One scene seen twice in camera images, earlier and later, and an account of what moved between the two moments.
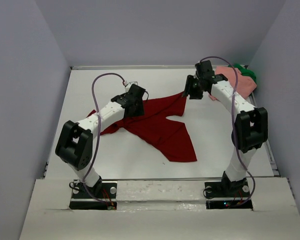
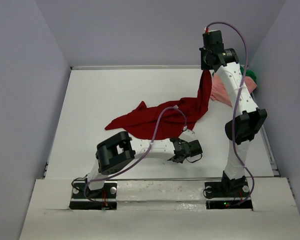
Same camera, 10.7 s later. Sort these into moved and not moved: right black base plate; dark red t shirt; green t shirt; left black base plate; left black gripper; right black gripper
Moved: dark red t shirt; left black gripper; right black gripper
Not moved: green t shirt; right black base plate; left black base plate
